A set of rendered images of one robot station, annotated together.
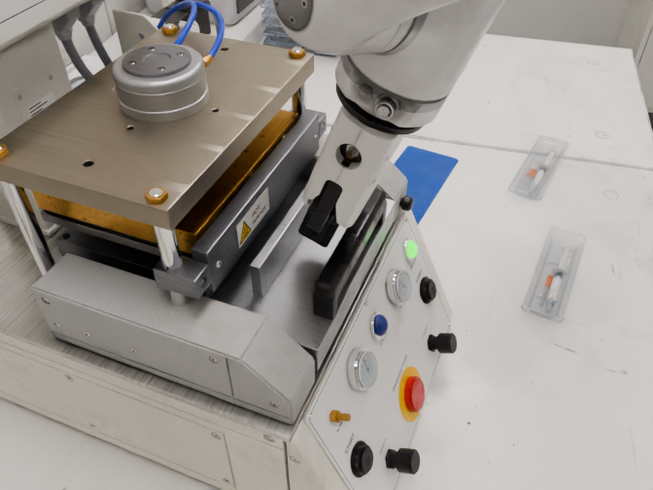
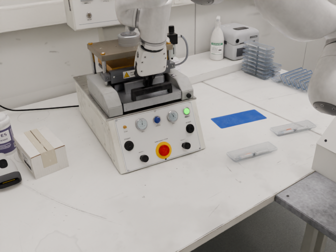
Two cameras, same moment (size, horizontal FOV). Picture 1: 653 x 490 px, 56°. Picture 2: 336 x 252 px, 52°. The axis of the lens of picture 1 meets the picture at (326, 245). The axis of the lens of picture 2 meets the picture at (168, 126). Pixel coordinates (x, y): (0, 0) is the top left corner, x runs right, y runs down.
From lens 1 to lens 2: 0.87 m
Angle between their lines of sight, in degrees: 36
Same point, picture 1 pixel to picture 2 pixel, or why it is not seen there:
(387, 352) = (157, 130)
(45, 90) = not seen: hidden behind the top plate
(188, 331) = (101, 88)
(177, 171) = (112, 52)
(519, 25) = not seen: outside the picture
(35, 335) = (86, 91)
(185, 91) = (128, 40)
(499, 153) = (286, 121)
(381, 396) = (148, 139)
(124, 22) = not seen: hidden behind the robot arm
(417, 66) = (143, 32)
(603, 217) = (299, 150)
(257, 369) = (105, 98)
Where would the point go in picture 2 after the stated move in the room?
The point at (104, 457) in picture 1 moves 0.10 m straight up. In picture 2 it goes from (91, 136) to (87, 114)
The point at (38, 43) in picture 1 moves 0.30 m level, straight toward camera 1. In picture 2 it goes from (119, 30) to (86, 51)
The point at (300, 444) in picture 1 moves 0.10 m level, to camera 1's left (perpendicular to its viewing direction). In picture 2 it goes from (109, 124) to (90, 115)
